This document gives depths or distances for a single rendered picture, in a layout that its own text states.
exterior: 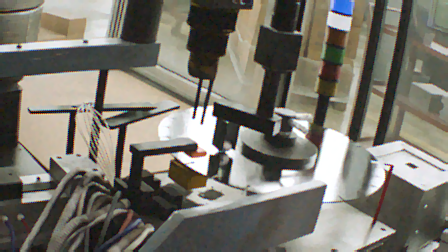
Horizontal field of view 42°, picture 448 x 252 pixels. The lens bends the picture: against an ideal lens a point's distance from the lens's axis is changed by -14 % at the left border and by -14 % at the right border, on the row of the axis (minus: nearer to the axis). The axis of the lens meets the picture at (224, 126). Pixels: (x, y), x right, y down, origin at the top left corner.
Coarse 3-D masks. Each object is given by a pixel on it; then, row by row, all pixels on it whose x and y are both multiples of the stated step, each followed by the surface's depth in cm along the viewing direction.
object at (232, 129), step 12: (264, 72) 82; (264, 84) 81; (276, 84) 81; (264, 96) 82; (276, 96) 82; (216, 108) 84; (228, 108) 84; (240, 108) 84; (252, 108) 85; (264, 108) 82; (216, 120) 86; (228, 120) 84; (240, 120) 83; (252, 120) 83; (264, 120) 82; (276, 120) 82; (216, 132) 86; (228, 132) 87; (264, 132) 82; (276, 132) 83; (216, 144) 86
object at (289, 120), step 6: (276, 108) 92; (276, 114) 90; (282, 114) 89; (288, 114) 89; (294, 114) 90; (300, 114) 92; (306, 114) 92; (282, 120) 89; (288, 120) 89; (294, 120) 89; (300, 120) 92; (306, 120) 92; (282, 126) 89; (288, 126) 90; (294, 126) 88; (300, 126) 87; (282, 132) 90; (288, 132) 90; (306, 132) 87
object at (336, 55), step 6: (324, 42) 116; (324, 48) 115; (330, 48) 114; (336, 48) 114; (342, 48) 114; (324, 54) 115; (330, 54) 115; (336, 54) 114; (342, 54) 115; (324, 60) 115; (330, 60) 115; (336, 60) 115; (342, 60) 116
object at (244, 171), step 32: (160, 128) 91; (192, 128) 93; (320, 128) 105; (192, 160) 82; (224, 160) 84; (256, 160) 86; (320, 160) 91; (352, 160) 93; (256, 192) 77; (352, 192) 82
